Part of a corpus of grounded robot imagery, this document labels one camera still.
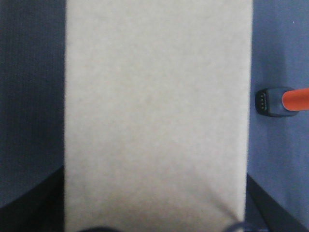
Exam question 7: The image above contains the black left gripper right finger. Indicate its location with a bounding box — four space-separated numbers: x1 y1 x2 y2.
244 175 309 232

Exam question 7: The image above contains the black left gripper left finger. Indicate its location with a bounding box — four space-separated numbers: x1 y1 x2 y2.
0 166 64 232

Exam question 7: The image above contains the small brown cardboard package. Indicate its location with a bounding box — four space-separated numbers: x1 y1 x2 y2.
65 0 253 232

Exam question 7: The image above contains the orange black barcode scanner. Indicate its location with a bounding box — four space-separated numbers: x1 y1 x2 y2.
254 87 309 117

